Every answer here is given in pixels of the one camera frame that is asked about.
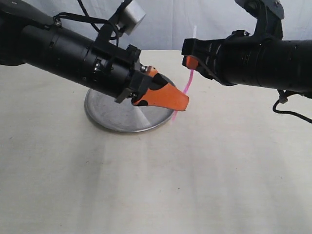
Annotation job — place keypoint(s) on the pink glow stick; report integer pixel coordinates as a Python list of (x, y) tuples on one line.
[(185, 91)]

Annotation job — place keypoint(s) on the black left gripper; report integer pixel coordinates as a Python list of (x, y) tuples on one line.
[(118, 73)]

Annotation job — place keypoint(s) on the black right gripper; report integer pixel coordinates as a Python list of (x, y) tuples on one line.
[(198, 55)]

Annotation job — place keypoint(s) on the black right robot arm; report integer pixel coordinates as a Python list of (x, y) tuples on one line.
[(261, 59)]

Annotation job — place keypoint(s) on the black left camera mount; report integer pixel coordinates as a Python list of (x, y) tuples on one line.
[(109, 30)]

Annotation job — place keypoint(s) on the white backdrop cloth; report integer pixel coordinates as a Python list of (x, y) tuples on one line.
[(168, 22)]

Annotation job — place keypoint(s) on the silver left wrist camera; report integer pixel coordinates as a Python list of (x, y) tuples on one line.
[(130, 16)]

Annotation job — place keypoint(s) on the round stainless steel plate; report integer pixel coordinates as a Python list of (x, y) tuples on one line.
[(124, 118)]

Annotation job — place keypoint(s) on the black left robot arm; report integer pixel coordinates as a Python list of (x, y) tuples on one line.
[(85, 50)]

